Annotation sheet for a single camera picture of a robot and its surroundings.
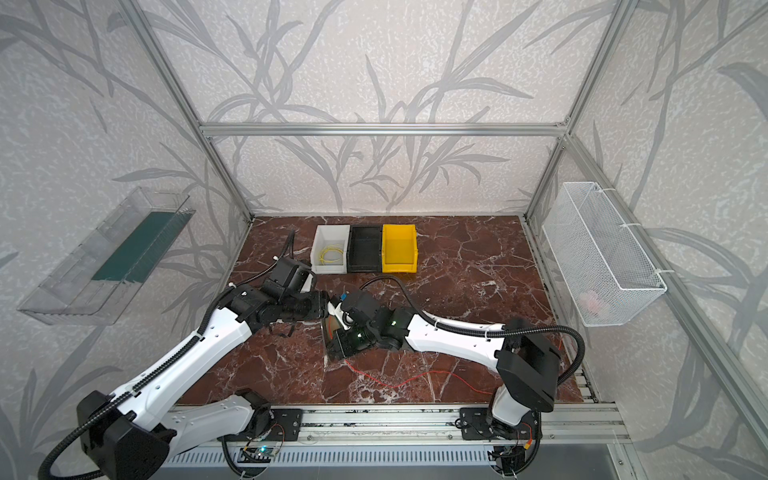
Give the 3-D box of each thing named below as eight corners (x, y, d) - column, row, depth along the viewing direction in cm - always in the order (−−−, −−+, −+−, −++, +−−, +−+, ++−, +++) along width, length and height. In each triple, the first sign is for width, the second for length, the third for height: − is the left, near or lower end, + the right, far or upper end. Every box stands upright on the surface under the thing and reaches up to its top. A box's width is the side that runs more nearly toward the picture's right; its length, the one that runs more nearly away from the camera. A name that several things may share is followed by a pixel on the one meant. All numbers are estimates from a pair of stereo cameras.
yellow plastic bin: (381, 275, 104) (380, 263, 99) (383, 236, 116) (382, 224, 110) (417, 275, 104) (417, 263, 99) (415, 236, 116) (416, 224, 110)
